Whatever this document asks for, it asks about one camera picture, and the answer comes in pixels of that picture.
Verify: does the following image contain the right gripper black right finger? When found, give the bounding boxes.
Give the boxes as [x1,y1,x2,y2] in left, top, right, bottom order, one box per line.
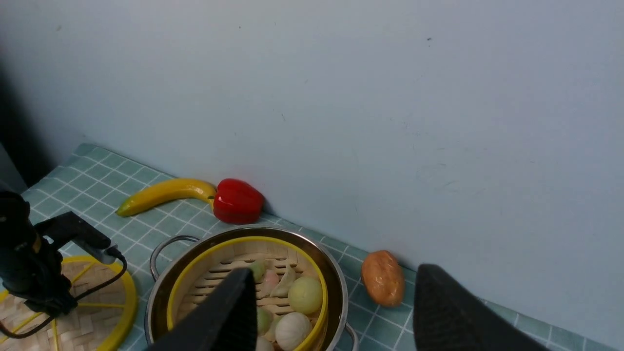
[413,264,547,351]

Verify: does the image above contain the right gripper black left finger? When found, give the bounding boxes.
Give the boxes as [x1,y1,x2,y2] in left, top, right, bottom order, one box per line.
[147,268,258,351]

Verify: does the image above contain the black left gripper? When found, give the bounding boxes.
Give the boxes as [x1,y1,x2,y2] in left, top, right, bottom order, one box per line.
[0,191,78,317]

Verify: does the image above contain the bamboo steamer basket yellow rim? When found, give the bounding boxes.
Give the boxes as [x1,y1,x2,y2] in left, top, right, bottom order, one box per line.
[167,237,329,351]

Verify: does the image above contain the woven bamboo steamer lid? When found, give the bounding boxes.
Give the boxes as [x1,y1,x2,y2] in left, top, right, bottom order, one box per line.
[0,255,138,351]

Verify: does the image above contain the stainless steel pot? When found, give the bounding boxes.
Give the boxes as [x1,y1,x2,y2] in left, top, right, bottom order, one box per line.
[145,225,360,351]

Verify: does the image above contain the pink dumpling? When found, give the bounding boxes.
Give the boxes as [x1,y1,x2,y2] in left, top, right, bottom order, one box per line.
[256,269,279,298]

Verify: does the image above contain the green dumpling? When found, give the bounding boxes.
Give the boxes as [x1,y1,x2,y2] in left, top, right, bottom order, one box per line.
[248,260,266,284]

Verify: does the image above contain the white dumpling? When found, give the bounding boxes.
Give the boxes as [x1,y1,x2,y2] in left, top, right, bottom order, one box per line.
[270,265,297,298]

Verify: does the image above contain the white garlic bun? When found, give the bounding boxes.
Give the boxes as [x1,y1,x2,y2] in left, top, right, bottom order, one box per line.
[275,312,312,351]

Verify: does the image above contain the brown potato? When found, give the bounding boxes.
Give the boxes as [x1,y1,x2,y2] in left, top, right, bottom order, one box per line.
[361,250,405,308]

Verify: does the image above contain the yellow round bun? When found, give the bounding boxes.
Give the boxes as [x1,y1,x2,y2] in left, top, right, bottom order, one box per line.
[288,277,323,315]

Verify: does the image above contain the green checkered tablecloth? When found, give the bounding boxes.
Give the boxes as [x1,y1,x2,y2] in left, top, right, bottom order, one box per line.
[22,143,620,351]

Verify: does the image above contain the red bell pepper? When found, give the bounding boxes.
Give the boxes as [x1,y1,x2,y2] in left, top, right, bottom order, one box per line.
[212,178,265,225]

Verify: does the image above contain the yellow banana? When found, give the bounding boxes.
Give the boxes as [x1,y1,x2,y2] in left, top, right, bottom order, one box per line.
[116,178,217,217]

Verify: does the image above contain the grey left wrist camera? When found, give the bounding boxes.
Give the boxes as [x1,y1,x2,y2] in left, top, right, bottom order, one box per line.
[34,212,125,265]

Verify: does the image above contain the black left camera cable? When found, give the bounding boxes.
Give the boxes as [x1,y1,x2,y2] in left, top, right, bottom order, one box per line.
[0,249,128,339]

